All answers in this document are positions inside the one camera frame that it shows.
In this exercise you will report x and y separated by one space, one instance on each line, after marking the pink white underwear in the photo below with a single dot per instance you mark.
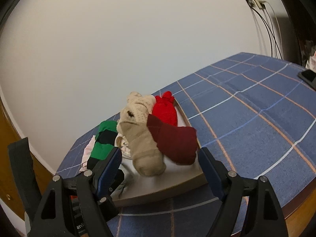
86 154

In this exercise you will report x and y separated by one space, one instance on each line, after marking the black phone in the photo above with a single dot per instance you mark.
309 77

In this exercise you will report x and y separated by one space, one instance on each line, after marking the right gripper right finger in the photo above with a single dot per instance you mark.
214 171

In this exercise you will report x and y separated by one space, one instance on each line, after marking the beige dotted underwear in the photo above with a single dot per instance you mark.
132 125

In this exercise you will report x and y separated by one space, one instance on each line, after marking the black monitor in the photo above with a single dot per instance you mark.
304 28

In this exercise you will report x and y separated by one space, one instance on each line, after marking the blue plaid tablecloth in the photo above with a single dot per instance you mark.
255 115

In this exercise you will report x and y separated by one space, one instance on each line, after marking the dark red underwear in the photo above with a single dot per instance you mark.
179 144

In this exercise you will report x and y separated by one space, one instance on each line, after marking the green black underwear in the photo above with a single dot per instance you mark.
104 143

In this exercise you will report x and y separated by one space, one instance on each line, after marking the wall socket with cables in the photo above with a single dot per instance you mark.
258 8

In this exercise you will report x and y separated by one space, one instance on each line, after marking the cream wooden tray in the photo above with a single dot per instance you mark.
175 180

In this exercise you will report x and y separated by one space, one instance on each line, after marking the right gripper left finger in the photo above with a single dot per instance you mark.
108 176

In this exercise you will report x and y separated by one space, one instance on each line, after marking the bright red underwear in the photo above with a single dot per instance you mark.
164 109

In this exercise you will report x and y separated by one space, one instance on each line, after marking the white patterned underwear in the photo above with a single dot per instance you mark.
122 143

